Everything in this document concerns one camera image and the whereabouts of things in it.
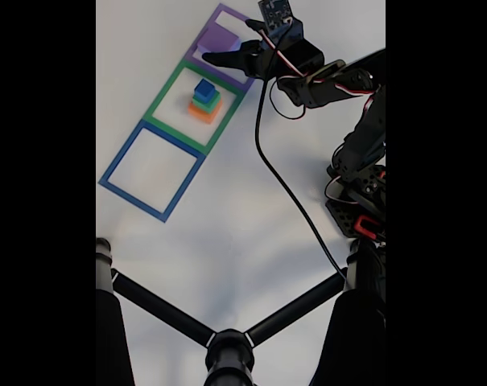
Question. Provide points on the green foam block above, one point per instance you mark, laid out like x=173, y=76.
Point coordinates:
x=207, y=106

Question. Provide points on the purple square frame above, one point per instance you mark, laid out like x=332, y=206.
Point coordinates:
x=195, y=56

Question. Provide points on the green square frame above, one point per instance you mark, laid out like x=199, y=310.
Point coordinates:
x=158, y=100

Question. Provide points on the black camera tripod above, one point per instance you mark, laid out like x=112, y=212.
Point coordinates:
x=229, y=354

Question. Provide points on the orange foam block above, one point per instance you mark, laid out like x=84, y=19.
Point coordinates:
x=203, y=115

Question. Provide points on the gripper camera circuit board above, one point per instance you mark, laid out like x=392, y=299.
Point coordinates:
x=275, y=12

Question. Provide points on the blue square frame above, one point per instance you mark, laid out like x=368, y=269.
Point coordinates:
x=183, y=189

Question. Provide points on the purple foam block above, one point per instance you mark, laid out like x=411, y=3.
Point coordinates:
x=215, y=40

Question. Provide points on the small blue cube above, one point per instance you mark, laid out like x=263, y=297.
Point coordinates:
x=205, y=90

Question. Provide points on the red clamp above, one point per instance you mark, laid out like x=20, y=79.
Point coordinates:
x=361, y=225

